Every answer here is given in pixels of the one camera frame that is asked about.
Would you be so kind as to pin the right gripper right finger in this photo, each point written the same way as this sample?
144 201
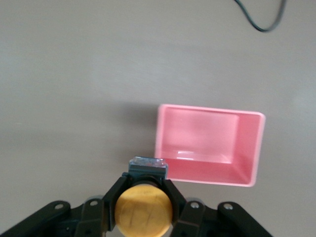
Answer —
195 217

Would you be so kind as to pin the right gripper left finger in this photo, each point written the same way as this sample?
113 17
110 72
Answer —
98 214

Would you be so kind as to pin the yellow push button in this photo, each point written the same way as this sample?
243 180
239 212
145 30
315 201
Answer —
144 209

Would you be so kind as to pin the pink plastic box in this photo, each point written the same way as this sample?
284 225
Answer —
209 145

